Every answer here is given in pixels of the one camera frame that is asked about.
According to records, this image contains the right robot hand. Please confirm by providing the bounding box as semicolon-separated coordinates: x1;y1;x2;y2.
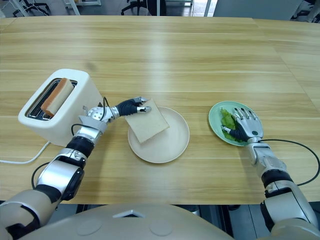
220;107;264;142

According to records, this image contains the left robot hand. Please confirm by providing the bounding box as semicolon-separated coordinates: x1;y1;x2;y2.
115;96;152;118

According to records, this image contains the green lettuce leaf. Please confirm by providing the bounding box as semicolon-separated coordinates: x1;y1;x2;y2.
219;107;245;143

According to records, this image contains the bread slice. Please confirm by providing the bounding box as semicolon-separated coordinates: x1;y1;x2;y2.
40;77;75;118
124;98;171;144

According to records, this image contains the green plate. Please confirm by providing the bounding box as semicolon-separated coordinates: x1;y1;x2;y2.
208;100;263;147

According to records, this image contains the beige plate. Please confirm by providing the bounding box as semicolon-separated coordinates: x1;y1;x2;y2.
127;106;190;164

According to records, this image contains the cream toaster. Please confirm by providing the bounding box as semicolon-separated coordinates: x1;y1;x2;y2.
17;68;105;147

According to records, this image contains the black office chair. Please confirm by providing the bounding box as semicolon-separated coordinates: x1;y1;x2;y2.
291;0;320;22
120;0;148;17

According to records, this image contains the robot body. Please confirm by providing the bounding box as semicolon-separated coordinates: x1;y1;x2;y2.
18;202;235;240

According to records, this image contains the white cord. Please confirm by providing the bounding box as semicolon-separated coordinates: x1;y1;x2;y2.
0;141;51;165

